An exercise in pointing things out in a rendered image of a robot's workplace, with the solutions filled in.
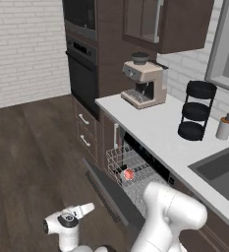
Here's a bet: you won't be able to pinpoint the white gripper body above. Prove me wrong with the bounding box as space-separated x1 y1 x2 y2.
75 202 96 219

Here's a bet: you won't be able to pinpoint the dark grey dishwasher door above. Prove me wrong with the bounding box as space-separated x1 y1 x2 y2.
82 157 147 232

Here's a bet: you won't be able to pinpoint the red cup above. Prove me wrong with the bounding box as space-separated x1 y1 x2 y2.
123 168 136 181

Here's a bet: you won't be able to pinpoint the narrow brown cupboard door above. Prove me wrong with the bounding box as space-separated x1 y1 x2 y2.
100 110 123 172

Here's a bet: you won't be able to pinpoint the black dishwasher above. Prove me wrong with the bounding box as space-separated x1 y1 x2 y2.
118 130 189 220

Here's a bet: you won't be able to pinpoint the glass cupboard door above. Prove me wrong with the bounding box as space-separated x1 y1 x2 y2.
123 0 163 45

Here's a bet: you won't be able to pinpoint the brown drawer front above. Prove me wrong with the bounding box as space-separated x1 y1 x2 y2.
76 121 100 163
74 97 100 139

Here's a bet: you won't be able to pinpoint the black built-in oven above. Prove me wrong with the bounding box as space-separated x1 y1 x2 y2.
65 33 100 120

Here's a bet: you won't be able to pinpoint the brown base cupboards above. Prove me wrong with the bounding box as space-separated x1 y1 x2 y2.
176 183 229 252

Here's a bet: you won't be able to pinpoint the beige coffee machine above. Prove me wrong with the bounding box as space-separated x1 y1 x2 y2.
120 51 169 110

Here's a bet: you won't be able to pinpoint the grey sink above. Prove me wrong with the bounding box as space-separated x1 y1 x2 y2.
187 142 229 212

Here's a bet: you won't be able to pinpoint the brown tall cabinet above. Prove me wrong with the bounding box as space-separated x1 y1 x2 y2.
61 0 160 120

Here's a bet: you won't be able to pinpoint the black three-tier stand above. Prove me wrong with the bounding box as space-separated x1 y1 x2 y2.
177 80 218 143

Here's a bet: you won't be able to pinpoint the white soap dispenser bottle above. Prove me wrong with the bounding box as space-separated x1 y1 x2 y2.
215 112 229 142

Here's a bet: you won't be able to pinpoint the black built-in microwave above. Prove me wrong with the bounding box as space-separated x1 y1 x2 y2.
61 0 98 41

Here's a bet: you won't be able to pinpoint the white wire dishwasher rack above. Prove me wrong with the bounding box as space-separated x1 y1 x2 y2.
105 143 164 189

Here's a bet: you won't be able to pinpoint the silver drawer handle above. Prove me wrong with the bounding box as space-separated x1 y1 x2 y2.
79 134 91 148
78 112 91 126

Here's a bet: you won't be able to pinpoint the silver narrow door handle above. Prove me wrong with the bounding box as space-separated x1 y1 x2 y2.
113 122 120 151

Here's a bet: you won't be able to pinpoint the silver cupboard door handle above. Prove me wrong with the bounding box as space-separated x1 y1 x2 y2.
152 0 164 44

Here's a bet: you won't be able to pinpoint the brown wall cupboard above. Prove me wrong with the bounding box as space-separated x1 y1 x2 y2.
121 0 216 55

